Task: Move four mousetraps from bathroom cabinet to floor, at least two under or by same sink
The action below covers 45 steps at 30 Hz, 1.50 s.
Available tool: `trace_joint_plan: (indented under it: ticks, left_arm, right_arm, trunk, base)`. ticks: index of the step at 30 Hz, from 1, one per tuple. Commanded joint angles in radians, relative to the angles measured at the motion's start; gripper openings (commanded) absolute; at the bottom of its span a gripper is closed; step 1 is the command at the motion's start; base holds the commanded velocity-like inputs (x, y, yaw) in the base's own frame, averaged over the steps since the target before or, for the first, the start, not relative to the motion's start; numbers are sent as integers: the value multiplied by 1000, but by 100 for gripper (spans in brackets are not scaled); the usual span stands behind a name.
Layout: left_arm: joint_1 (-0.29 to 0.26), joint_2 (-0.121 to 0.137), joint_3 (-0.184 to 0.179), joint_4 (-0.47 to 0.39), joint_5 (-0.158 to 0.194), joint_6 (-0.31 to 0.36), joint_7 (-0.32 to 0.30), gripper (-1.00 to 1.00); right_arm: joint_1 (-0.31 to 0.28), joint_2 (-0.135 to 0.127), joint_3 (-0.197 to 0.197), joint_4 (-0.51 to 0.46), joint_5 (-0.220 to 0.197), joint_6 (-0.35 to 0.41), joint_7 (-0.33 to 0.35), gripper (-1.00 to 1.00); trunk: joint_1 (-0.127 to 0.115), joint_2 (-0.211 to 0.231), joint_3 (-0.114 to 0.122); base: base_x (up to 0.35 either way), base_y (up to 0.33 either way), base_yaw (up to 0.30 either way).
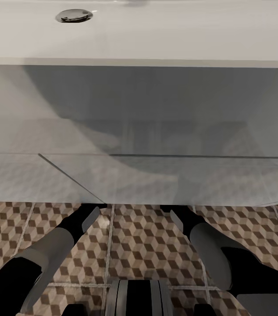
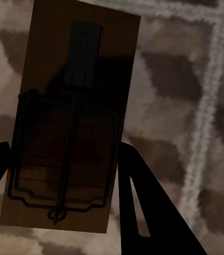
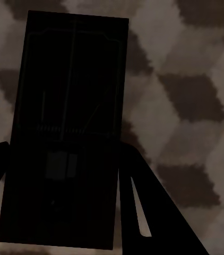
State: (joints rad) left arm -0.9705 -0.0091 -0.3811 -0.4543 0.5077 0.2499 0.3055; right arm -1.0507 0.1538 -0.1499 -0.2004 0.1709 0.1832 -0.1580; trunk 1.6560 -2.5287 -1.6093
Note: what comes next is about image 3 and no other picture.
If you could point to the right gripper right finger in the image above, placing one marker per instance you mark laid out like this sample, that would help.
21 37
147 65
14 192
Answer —
171 234

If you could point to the mousetrap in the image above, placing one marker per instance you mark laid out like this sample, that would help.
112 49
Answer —
62 170

